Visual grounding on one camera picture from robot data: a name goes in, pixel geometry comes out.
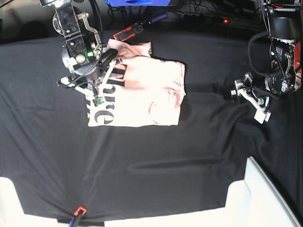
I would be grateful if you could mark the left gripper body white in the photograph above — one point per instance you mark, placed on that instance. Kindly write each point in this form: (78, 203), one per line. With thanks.
(246, 89)

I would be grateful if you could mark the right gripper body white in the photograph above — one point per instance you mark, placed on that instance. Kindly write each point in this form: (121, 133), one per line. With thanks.
(92, 79)

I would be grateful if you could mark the pink T-shirt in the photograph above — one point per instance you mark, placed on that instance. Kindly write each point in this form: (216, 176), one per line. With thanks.
(141, 90)

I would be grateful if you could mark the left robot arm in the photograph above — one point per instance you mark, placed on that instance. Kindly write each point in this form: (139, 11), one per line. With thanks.
(284, 28)

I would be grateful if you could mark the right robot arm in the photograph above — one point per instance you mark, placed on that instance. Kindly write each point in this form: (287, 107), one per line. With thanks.
(83, 54)

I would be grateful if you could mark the red black clamp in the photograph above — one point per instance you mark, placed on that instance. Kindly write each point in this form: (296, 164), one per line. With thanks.
(138, 27)

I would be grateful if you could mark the blue plastic box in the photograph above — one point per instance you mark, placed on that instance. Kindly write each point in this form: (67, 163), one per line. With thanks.
(157, 3)

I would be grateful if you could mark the black power strip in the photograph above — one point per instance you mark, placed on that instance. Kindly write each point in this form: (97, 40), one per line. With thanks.
(204, 19)

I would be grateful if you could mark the black table cloth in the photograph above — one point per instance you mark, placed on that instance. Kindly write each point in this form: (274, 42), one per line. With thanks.
(57, 163)

